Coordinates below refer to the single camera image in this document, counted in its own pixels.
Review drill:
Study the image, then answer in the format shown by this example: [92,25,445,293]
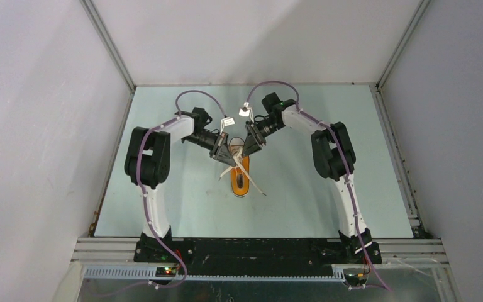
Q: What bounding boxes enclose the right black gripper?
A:
[241,118,283,159]

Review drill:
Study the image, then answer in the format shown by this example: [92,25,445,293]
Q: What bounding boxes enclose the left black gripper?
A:
[183,131,235,167]

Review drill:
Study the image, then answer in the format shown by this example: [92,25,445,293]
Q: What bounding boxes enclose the white shoelace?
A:
[218,140,266,198]

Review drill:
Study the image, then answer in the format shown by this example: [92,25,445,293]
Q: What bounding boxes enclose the orange canvas sneaker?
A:
[228,137,250,198]

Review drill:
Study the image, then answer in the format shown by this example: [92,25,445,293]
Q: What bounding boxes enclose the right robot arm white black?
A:
[239,93,372,263]

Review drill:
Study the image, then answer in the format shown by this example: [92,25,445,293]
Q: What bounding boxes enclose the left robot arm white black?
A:
[124,107,236,262]

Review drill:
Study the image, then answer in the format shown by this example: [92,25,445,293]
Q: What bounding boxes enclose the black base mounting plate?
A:
[133,236,382,277]

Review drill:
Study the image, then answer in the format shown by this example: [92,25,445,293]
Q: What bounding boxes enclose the left controller board with leds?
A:
[155,266,178,278]

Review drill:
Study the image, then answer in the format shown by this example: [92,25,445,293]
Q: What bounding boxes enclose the controller board with leds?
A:
[344,273,367,290]
[155,266,178,278]

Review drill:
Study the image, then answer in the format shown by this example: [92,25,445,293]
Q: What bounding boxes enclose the right controller board with leds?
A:
[344,273,367,290]

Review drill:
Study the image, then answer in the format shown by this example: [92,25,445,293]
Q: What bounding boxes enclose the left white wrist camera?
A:
[219,116,235,133]

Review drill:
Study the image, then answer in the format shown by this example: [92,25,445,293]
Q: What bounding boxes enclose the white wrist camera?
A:
[238,101,254,123]
[219,116,235,133]

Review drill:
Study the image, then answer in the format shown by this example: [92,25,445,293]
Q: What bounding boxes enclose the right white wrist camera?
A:
[238,101,254,123]

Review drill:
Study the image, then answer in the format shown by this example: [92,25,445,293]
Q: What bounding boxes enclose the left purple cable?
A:
[135,89,229,290]

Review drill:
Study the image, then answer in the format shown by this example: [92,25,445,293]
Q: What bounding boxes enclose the aluminium frame rail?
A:
[72,237,449,267]

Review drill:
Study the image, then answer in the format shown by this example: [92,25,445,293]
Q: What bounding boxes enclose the grey slotted cable duct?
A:
[83,266,347,283]

